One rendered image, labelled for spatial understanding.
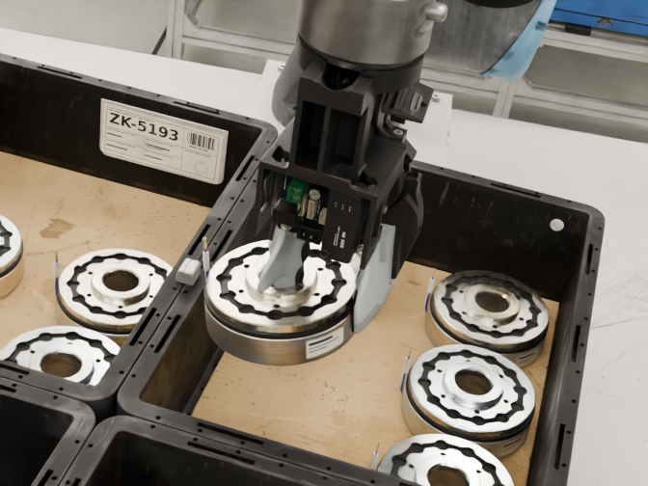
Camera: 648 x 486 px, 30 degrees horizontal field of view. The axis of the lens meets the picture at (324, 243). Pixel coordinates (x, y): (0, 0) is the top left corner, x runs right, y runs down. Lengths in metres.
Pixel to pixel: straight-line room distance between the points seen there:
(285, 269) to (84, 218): 0.39
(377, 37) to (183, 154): 0.53
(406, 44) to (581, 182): 0.95
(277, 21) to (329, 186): 2.79
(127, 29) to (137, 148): 2.17
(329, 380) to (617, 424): 0.35
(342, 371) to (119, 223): 0.27
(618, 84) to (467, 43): 2.23
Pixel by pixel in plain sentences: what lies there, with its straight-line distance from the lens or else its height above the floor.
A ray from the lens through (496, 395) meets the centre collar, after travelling 0.96.
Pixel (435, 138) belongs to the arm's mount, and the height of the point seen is 0.80.
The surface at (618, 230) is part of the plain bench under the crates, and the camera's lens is 1.51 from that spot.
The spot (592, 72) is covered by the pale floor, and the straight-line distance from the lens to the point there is 3.51.
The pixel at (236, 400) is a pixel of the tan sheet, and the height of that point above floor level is 0.83.
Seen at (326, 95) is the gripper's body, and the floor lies 1.18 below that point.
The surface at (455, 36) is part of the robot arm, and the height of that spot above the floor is 0.96.
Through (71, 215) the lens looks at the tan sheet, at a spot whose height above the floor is 0.83.
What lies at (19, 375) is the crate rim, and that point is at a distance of 0.83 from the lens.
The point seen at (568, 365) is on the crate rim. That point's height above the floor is 0.93.
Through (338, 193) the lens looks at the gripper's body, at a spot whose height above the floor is 1.12.
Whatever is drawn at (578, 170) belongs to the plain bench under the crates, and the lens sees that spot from 1.61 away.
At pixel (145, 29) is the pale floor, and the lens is 3.33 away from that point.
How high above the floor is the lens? 1.49
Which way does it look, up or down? 36 degrees down
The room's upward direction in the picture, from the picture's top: 9 degrees clockwise
